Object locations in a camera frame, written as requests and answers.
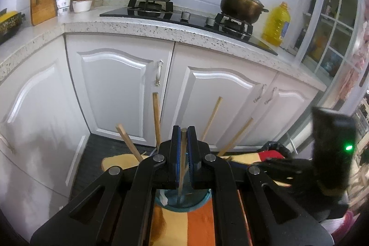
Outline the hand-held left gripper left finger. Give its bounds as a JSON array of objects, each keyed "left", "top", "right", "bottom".
[{"left": 30, "top": 125, "right": 183, "bottom": 246}]

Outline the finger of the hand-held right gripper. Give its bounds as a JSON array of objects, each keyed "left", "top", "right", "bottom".
[
  {"left": 271, "top": 175, "right": 313, "bottom": 187},
  {"left": 258, "top": 157, "right": 313, "bottom": 174}
]

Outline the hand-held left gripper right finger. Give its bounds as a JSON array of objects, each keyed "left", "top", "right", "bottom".
[{"left": 186, "top": 126, "right": 333, "bottom": 246}]

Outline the floral utensil holder teal lid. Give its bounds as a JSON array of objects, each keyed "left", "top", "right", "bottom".
[{"left": 154, "top": 188, "right": 213, "bottom": 212}]

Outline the black trash bin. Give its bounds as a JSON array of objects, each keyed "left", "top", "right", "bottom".
[{"left": 259, "top": 141, "right": 291, "bottom": 159}]

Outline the red plastic bag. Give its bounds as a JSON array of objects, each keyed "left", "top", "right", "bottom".
[{"left": 320, "top": 211, "right": 356, "bottom": 238}]

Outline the orange yellow printed blanket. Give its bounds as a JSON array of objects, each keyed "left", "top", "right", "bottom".
[{"left": 101, "top": 149, "right": 292, "bottom": 246}]

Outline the white kitchen cabinet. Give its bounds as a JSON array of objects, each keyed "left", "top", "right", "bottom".
[{"left": 0, "top": 33, "right": 319, "bottom": 235}]

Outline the pink cloth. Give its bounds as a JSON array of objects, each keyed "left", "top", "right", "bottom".
[{"left": 336, "top": 30, "right": 369, "bottom": 102}]

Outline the white glass door cabinet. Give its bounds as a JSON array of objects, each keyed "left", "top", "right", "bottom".
[{"left": 294, "top": 0, "right": 369, "bottom": 120}]

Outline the yellow cooking oil bottle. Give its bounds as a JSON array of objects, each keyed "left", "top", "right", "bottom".
[{"left": 262, "top": 2, "right": 290, "bottom": 47}]

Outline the black burner grate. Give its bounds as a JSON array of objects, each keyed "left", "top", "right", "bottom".
[
  {"left": 128, "top": 0, "right": 174, "bottom": 16},
  {"left": 215, "top": 12, "right": 254, "bottom": 39}
]

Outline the black glass gas stove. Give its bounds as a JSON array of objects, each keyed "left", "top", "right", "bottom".
[{"left": 99, "top": 0, "right": 279, "bottom": 56}]

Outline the bronze cooking pot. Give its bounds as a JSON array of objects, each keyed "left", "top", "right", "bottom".
[{"left": 214, "top": 0, "right": 269, "bottom": 24}]

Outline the speckled stone countertop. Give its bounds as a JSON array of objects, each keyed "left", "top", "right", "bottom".
[{"left": 0, "top": 2, "right": 327, "bottom": 91}]

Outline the white bowl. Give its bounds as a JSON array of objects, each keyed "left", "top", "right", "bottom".
[{"left": 72, "top": 0, "right": 93, "bottom": 13}]

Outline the silver cabinet handle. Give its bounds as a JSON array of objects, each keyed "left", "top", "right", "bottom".
[
  {"left": 154, "top": 59, "right": 164, "bottom": 87},
  {"left": 253, "top": 84, "right": 267, "bottom": 104},
  {"left": 265, "top": 87, "right": 278, "bottom": 105}
]

